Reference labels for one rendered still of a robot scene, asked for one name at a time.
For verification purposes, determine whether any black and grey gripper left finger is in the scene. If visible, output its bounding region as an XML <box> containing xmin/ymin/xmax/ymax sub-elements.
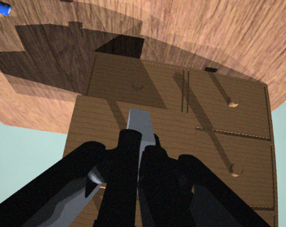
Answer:
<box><xmin>0</xmin><ymin>108</ymin><xmax>142</xmax><ymax>227</ymax></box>

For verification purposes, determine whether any wooden chest of drawers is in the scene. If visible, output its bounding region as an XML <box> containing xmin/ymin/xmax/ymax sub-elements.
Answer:
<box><xmin>82</xmin><ymin>51</ymin><xmax>278</xmax><ymax>227</ymax></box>

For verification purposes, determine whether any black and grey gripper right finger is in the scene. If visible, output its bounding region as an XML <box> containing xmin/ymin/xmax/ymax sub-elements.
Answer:
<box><xmin>137</xmin><ymin>110</ymin><xmax>271</xmax><ymax>227</ymax></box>

